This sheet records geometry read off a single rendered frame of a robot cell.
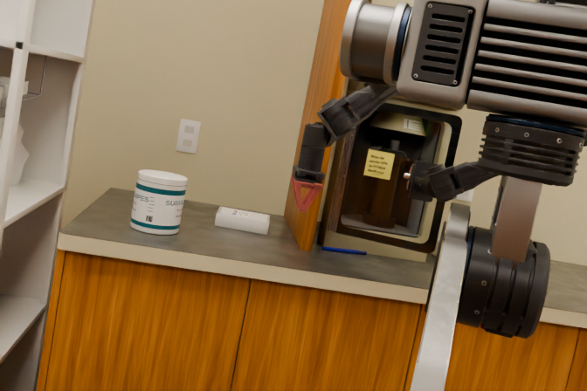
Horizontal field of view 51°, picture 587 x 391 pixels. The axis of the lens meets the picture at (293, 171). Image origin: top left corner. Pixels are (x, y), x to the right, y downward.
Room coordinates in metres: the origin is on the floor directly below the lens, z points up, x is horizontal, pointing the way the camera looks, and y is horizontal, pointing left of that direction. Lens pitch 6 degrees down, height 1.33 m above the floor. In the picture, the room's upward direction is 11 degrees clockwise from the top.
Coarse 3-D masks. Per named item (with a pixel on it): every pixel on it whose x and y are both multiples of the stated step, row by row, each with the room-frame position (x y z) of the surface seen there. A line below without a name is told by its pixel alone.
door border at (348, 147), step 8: (352, 112) 1.77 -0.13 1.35; (352, 136) 1.77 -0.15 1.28; (344, 144) 1.77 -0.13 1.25; (352, 144) 1.77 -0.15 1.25; (344, 160) 1.77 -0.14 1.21; (344, 168) 1.77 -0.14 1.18; (344, 176) 1.77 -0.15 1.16; (336, 184) 1.77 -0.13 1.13; (344, 184) 1.77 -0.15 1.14; (336, 200) 1.77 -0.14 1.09; (336, 208) 1.77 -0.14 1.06; (336, 216) 1.77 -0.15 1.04; (336, 224) 1.77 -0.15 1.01
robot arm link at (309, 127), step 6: (306, 126) 1.43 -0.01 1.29; (312, 126) 1.42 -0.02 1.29; (318, 126) 1.43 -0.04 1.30; (324, 126) 1.46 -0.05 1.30; (306, 132) 1.43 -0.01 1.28; (312, 132) 1.42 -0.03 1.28; (318, 132) 1.42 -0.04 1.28; (324, 132) 1.42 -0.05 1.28; (306, 138) 1.43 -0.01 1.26; (312, 138) 1.42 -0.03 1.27; (318, 138) 1.42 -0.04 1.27; (324, 138) 1.43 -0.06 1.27; (306, 144) 1.42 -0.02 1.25; (312, 144) 1.42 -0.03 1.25; (318, 144) 1.42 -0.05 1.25; (324, 144) 1.43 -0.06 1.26
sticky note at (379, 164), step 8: (368, 152) 1.76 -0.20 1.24; (376, 152) 1.75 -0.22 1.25; (384, 152) 1.75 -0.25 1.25; (368, 160) 1.76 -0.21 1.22; (376, 160) 1.75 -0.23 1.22; (384, 160) 1.75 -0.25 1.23; (392, 160) 1.74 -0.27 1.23; (368, 168) 1.76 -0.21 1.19; (376, 168) 1.75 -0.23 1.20; (384, 168) 1.75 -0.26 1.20; (376, 176) 1.75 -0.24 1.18; (384, 176) 1.75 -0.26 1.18
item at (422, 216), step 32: (384, 128) 1.75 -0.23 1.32; (416, 128) 1.74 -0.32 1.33; (448, 128) 1.72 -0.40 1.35; (352, 160) 1.77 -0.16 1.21; (416, 160) 1.73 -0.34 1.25; (448, 160) 1.71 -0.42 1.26; (352, 192) 1.76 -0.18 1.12; (384, 192) 1.75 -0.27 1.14; (352, 224) 1.76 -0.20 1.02; (384, 224) 1.74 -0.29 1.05; (416, 224) 1.72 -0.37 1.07
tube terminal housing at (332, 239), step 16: (384, 0) 1.79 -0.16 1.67; (400, 0) 1.80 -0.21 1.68; (352, 80) 1.83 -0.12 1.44; (448, 112) 1.82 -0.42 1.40; (336, 144) 1.88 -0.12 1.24; (336, 160) 1.83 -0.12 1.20; (336, 176) 1.79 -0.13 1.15; (320, 240) 1.85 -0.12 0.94; (336, 240) 1.79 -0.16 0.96; (352, 240) 1.80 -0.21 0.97; (384, 256) 1.81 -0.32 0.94; (400, 256) 1.82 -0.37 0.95; (416, 256) 1.82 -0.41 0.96
